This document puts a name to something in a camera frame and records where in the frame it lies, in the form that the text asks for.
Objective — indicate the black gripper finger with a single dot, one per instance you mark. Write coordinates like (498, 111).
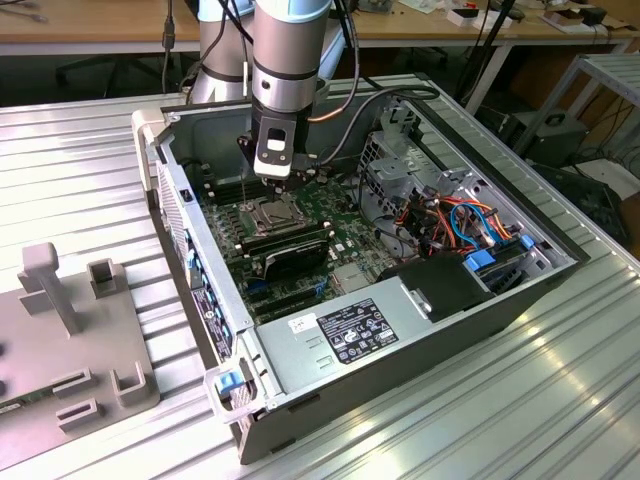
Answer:
(307, 170)
(247, 145)

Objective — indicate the silver CPU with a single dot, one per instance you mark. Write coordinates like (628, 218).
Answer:
(277, 212)

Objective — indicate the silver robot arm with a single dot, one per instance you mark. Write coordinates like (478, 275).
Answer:
(285, 65)

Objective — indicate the CPU socket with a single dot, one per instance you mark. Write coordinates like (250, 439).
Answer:
(251, 226)

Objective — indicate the black RAM slot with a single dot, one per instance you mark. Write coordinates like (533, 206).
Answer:
(225, 193)
(225, 183)
(225, 198)
(225, 188)

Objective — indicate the thin metal locking lever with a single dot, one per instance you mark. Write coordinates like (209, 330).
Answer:
(242, 190)

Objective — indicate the black RAM stick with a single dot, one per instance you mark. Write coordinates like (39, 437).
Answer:
(285, 231)
(285, 241)

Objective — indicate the green motherboard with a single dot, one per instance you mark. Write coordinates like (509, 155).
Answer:
(350, 235)

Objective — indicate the silver drive cage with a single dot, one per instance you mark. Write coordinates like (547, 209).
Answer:
(395, 167)

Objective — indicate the black graphics card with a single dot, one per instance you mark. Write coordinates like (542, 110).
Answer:
(295, 260)

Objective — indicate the silver chipset heatsink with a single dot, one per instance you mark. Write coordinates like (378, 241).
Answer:
(352, 277)

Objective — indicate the black expansion slot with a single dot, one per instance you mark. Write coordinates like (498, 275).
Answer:
(280, 299)
(287, 310)

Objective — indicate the black rating label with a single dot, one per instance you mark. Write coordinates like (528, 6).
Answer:
(357, 330)

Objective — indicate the black plastic shroud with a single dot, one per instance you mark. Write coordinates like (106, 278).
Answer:
(440, 290)

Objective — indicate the silver power supply unit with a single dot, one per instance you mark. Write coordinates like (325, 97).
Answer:
(300, 360)

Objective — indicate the blue disk carrier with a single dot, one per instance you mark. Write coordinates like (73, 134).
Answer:
(479, 262)

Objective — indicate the white box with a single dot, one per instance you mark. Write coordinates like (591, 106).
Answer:
(470, 17)

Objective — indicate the blue case latch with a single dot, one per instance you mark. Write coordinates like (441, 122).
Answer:
(231, 382)

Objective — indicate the open grey PC case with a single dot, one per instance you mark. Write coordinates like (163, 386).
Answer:
(450, 345)

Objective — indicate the long wooden desk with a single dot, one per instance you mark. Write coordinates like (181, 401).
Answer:
(50, 30)

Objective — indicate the small blue clip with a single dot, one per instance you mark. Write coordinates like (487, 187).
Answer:
(526, 242)

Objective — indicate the black equipment box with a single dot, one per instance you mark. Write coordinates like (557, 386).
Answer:
(555, 137)

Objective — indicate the grey parts rack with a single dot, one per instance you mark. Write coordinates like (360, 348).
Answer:
(75, 350)

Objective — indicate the small black device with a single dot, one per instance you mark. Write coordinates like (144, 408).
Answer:
(596, 16)

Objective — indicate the green RAM stick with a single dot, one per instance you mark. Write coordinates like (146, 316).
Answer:
(25, 402)

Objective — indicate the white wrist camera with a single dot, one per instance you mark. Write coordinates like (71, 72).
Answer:
(272, 155)

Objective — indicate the aluminium frame table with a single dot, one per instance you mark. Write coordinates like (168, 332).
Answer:
(600, 65)

